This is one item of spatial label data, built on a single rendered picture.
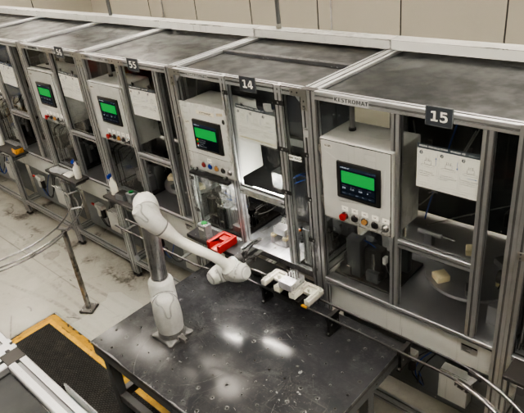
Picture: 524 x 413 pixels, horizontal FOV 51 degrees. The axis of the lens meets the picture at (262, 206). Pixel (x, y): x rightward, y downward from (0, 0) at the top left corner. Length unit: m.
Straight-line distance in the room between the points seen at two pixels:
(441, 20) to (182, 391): 4.72
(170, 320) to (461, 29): 4.40
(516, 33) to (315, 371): 4.15
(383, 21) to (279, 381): 4.71
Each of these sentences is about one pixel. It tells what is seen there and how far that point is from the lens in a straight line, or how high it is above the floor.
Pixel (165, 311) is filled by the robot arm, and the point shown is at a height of 0.90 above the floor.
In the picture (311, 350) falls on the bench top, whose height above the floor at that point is 0.68.
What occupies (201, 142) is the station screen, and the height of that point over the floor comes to 1.59.
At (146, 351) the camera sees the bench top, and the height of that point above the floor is 0.68.
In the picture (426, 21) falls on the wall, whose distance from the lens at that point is 6.48.
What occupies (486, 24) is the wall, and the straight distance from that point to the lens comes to 6.22.
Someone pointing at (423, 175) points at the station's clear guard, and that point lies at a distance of 2.59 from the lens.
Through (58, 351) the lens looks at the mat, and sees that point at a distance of 4.66.
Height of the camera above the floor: 2.87
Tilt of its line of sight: 29 degrees down
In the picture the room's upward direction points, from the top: 7 degrees counter-clockwise
